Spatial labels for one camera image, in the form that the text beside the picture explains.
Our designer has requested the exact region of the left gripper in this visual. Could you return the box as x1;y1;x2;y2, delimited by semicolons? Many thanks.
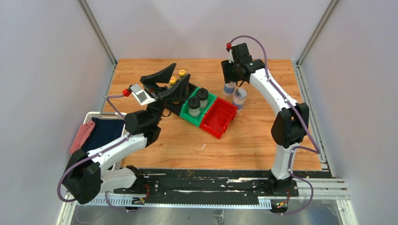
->
140;63;189;127

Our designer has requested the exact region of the blue spice jar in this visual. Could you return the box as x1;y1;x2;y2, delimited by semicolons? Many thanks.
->
223;82;236;98

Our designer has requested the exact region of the green label sauce bottle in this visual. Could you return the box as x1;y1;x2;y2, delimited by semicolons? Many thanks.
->
178;69;186;77

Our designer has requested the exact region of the white spice jar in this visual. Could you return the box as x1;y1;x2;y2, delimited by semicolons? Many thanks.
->
233;88;247;113

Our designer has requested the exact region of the squeeze bottle black cap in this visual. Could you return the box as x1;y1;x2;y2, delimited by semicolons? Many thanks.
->
196;88;209;109
188;97;201;118

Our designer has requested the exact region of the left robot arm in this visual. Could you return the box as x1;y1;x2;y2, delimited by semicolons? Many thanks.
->
57;63;190;204

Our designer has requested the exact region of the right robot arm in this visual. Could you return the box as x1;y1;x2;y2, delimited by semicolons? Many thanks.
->
221;43;309;196

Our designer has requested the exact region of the black storage bin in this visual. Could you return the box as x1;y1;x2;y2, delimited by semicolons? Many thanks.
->
166;83;197;116

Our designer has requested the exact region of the green storage bin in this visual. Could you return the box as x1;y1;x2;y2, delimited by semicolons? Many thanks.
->
179;87;218;128

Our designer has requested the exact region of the red storage bin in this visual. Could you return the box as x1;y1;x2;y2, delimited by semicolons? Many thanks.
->
199;97;237;139

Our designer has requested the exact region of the navy cloth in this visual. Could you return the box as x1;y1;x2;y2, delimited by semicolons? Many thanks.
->
81;118;124;152

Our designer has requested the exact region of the white laundry basket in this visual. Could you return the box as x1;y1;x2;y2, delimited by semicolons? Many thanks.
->
67;112;128;173

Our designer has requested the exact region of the pink cloth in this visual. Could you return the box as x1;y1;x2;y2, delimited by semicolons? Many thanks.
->
69;120;95;154

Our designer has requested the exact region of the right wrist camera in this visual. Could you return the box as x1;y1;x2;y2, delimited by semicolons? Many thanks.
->
229;50;234;63

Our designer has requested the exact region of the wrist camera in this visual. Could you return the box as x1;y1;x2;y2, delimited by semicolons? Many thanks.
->
129;84;156;106
229;50;234;63

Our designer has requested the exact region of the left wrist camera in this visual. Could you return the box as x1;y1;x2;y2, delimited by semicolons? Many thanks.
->
129;84;156;106

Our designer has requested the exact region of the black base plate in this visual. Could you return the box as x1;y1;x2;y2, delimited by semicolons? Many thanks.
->
113;168;299;206

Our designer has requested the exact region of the left corner aluminium post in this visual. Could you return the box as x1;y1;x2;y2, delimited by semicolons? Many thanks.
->
77;0;117;67

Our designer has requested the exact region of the corner aluminium post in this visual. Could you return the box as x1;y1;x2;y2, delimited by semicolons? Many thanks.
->
77;0;117;67
296;0;340;67

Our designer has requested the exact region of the right corner aluminium post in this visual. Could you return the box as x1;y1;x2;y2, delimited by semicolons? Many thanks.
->
296;0;340;67

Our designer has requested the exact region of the aluminium frame rail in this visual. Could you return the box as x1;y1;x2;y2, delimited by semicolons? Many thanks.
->
86;179;349;210

